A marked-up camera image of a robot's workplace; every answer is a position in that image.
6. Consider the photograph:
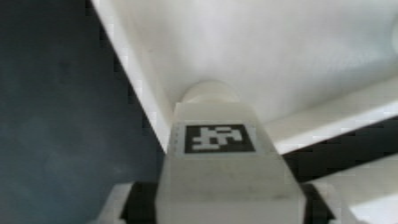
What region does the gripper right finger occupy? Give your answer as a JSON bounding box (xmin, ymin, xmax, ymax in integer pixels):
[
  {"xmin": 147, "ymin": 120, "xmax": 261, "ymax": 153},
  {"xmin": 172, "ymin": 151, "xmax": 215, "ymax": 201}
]
[{"xmin": 302, "ymin": 183, "xmax": 355, "ymax": 224}]

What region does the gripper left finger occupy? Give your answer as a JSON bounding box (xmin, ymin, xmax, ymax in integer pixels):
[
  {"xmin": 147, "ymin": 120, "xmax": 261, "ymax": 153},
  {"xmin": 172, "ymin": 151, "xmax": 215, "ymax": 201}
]
[{"xmin": 94, "ymin": 182, "xmax": 158, "ymax": 224}]

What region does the white square table top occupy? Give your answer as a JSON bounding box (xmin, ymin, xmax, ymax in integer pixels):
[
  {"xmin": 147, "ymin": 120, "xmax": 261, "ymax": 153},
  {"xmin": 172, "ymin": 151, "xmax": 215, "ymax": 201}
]
[{"xmin": 89, "ymin": 0, "xmax": 398, "ymax": 152}]

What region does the white U-shaped fence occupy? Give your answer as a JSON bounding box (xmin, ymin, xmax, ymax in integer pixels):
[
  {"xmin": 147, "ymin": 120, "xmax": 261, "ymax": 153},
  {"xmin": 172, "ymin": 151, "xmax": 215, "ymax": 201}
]
[{"xmin": 311, "ymin": 155, "xmax": 398, "ymax": 224}]

